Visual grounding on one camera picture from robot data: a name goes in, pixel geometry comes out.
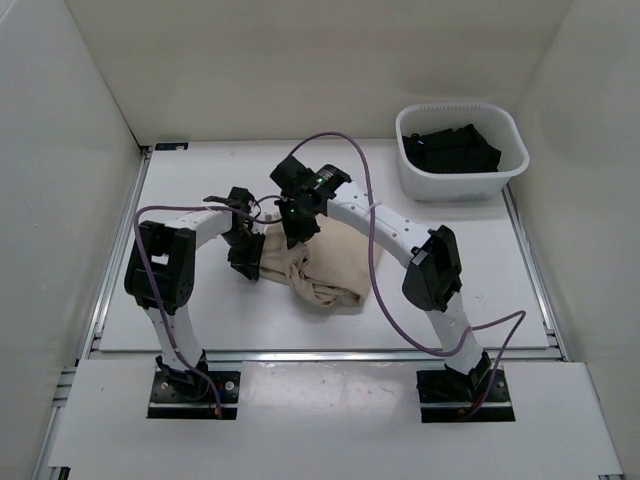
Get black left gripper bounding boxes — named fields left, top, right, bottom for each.
left=221, top=228, right=267, bottom=279

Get beige trousers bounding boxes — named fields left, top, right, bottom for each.
left=260, top=216, right=382, bottom=308

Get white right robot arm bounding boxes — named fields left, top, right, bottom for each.
left=270, top=155, right=491, bottom=401

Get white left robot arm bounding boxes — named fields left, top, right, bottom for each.
left=124, top=187, right=265, bottom=401

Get black trousers in basket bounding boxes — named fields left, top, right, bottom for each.
left=402, top=124, right=502, bottom=174

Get white plastic basket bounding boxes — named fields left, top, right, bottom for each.
left=395, top=101, right=530, bottom=202

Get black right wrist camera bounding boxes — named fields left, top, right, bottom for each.
left=269, top=155, right=314, bottom=196

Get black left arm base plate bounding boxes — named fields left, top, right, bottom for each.
left=147, top=370, right=241, bottom=421

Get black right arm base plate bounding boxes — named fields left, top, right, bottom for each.
left=416, top=369, right=516, bottom=424

